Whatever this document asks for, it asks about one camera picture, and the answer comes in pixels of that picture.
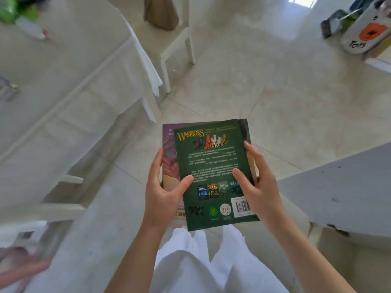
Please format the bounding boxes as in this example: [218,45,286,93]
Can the person's left hand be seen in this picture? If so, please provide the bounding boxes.
[142,147,195,234]

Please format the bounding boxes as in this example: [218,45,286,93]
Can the person's right hand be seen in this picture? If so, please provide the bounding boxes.
[231,141,288,231]

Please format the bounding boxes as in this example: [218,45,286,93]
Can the purple cover book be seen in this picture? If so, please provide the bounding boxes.
[162,122,214,221]

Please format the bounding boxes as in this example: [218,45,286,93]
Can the dark green cat cover book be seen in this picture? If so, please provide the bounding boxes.
[173,118,260,232]

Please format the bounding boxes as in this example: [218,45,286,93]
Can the grey cover book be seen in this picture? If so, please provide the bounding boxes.
[237,118,258,186]

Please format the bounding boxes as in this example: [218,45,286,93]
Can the white cabinet door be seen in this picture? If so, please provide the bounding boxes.
[277,142,391,238]

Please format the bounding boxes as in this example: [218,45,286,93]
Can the person's right forearm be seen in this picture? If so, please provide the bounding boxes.
[268,216,356,293]

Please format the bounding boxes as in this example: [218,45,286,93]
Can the person's left forearm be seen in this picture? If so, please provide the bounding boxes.
[103,224,167,293]

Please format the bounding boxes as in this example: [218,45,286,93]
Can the person's white trousers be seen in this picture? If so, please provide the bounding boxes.
[149,225,289,293]

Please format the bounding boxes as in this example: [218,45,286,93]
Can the pink plastic stool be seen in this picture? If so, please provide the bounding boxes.
[0,246,53,293]

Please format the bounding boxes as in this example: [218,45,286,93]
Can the beige speckled table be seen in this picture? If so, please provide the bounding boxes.
[0,0,164,211]

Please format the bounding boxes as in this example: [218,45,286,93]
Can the brown handbag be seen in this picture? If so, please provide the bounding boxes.
[143,0,180,31]

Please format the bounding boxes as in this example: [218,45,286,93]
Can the white orange toy basket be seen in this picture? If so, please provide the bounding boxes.
[340,0,391,55]

